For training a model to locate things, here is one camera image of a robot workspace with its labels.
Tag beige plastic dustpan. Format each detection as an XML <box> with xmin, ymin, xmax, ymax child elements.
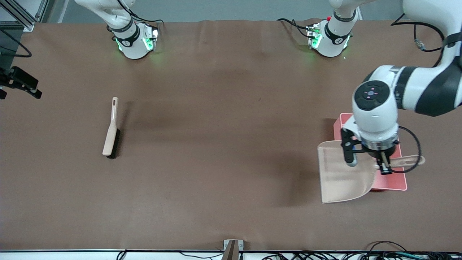
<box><xmin>317</xmin><ymin>140</ymin><xmax>426</xmax><ymax>204</ymax></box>

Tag beige hand brush black bristles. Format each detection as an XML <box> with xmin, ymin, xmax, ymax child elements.
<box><xmin>102</xmin><ymin>97</ymin><xmax>121</xmax><ymax>159</ymax></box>

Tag pink plastic bin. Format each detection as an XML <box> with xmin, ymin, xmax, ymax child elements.
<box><xmin>333</xmin><ymin>113</ymin><xmax>407</xmax><ymax>192</ymax></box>

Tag brown table cover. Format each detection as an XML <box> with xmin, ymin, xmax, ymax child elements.
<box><xmin>0</xmin><ymin>20</ymin><xmax>462</xmax><ymax>252</ymax></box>

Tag black cable on frame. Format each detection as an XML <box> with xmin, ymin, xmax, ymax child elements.
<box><xmin>0</xmin><ymin>29</ymin><xmax>32</xmax><ymax>58</ymax></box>

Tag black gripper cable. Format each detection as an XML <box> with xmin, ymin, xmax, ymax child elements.
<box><xmin>392</xmin><ymin>125</ymin><xmax>422</xmax><ymax>174</ymax></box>

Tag aluminium extrusion frame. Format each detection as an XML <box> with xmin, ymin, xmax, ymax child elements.
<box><xmin>0</xmin><ymin>0</ymin><xmax>49</xmax><ymax>32</ymax></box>

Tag black looped floor cable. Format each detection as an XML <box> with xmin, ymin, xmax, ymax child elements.
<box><xmin>366</xmin><ymin>240</ymin><xmax>409</xmax><ymax>254</ymax></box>

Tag black floor cable bundle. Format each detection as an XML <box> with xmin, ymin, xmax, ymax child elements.
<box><xmin>260</xmin><ymin>251</ymin><xmax>462</xmax><ymax>260</ymax></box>

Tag black arm base cable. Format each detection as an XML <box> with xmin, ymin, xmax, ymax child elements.
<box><xmin>277</xmin><ymin>18</ymin><xmax>313</xmax><ymax>37</ymax></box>
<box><xmin>115</xmin><ymin>0</ymin><xmax>165</xmax><ymax>26</ymax></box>

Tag grey metal bracket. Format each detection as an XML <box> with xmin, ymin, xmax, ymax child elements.
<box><xmin>223</xmin><ymin>239</ymin><xmax>244</xmax><ymax>260</ymax></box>

